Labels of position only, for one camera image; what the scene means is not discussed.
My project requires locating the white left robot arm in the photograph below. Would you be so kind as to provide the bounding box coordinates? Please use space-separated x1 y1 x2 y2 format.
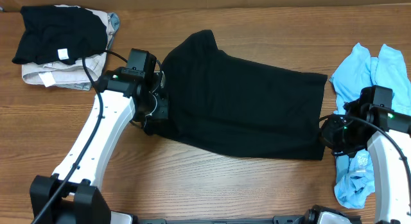
30 67 168 224

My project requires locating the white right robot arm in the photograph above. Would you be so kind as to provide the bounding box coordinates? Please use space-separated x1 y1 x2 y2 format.
320 102 410 223

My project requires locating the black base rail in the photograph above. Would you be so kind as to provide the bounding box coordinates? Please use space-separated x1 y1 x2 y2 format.
128 214 363 224

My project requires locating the black t-shirt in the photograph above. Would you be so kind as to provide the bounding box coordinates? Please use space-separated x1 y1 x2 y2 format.
144 30 327 160

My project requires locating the folded black garment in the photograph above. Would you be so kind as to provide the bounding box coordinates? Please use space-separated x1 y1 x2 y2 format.
12 5 108 65

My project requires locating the light blue t-shirt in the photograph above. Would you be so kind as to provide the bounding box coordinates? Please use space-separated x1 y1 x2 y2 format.
330 43 410 209

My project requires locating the folded beige garment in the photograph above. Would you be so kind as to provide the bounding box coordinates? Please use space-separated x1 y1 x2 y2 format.
22 10 108 87

